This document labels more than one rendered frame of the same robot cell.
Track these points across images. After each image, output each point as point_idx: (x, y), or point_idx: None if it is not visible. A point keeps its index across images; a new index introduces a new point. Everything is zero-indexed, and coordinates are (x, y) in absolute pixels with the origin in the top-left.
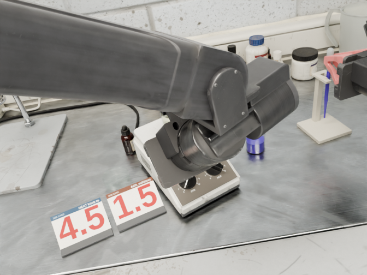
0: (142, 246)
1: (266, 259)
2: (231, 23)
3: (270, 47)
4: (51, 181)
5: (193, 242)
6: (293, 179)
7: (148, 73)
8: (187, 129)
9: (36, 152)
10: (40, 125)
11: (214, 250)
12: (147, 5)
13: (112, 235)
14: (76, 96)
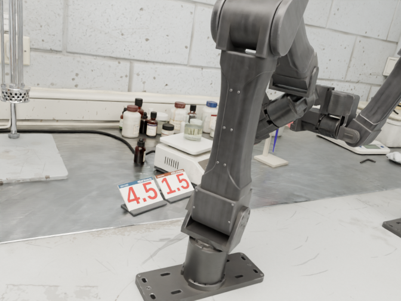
0: None
1: (278, 212)
2: (188, 91)
3: None
4: (77, 175)
5: None
6: (270, 181)
7: (307, 54)
8: (280, 100)
9: (44, 155)
10: (27, 138)
11: None
12: (131, 60)
13: (166, 204)
14: (296, 52)
